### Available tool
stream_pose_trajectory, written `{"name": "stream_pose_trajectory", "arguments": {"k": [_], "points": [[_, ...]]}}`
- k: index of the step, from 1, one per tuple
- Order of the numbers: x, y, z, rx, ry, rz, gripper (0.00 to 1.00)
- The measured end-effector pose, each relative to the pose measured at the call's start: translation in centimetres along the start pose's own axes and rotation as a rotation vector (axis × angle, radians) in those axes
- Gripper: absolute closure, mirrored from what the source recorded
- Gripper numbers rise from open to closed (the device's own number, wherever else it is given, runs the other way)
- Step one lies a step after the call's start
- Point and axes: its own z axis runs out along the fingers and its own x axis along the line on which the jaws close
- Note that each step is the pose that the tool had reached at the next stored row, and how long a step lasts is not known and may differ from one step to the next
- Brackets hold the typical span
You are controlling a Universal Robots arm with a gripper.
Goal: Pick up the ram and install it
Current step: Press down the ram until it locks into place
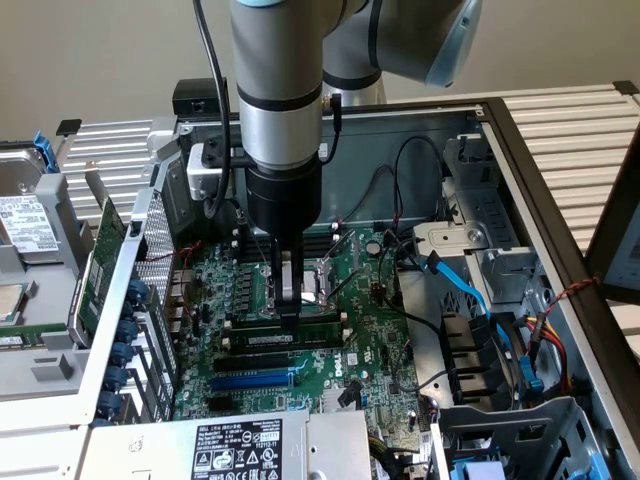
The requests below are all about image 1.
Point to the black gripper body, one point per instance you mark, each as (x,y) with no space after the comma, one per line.
(282,200)

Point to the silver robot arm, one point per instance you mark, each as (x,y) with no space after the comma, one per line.
(280,75)

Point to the open PC case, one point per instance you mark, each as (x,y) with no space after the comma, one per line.
(400,125)

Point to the CPU socket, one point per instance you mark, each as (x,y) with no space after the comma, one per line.
(315,287)

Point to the short black expansion slot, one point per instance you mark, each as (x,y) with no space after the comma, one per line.
(220,405)

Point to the silver finned heat sink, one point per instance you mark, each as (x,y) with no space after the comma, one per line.
(330,400)

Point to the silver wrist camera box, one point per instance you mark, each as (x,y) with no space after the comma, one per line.
(200,170)

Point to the blue slot clip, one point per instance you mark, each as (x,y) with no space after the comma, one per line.
(121,354)
(127,330)
(109,401)
(137,291)
(116,376)

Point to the silver power supply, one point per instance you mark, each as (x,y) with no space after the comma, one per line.
(150,450)

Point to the long black expansion slot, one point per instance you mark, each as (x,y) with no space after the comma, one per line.
(250,364)

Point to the silver hard disk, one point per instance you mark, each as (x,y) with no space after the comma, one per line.
(20,200)

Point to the black table end cap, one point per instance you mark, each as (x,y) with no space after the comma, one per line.
(68,127)
(626,87)

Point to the coin cell battery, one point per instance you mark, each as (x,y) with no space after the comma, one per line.
(373,247)

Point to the black RAM slot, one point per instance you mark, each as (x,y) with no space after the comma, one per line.
(312,240)
(312,251)
(316,234)
(312,245)
(260,352)
(255,320)

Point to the blue disk bracket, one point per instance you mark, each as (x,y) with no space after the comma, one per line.
(47,150)

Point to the black case side panel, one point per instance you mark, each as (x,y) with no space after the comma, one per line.
(625,250)

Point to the green graphics card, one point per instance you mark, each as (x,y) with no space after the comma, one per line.
(107,235)

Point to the blue expansion slot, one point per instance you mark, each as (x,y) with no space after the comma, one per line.
(250,384)

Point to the black data plug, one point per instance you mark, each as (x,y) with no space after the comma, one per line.
(350,395)

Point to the green motherboard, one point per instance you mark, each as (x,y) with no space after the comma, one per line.
(370,320)

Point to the grey disk bay cage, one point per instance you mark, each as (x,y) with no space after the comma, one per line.
(525,435)

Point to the CPU chip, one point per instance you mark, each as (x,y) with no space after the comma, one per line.
(10,300)

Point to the green RAM stick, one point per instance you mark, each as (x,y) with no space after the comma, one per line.
(320,334)
(30,336)

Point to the black box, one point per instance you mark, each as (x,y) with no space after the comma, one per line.
(195,97)

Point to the metal socket cover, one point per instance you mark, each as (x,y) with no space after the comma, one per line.
(356,252)

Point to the blue plastic clip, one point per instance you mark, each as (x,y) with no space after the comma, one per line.
(532,385)

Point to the metal disk bay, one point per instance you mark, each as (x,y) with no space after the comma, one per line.
(480,210)

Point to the black fan shroud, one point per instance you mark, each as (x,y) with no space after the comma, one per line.
(470,350)

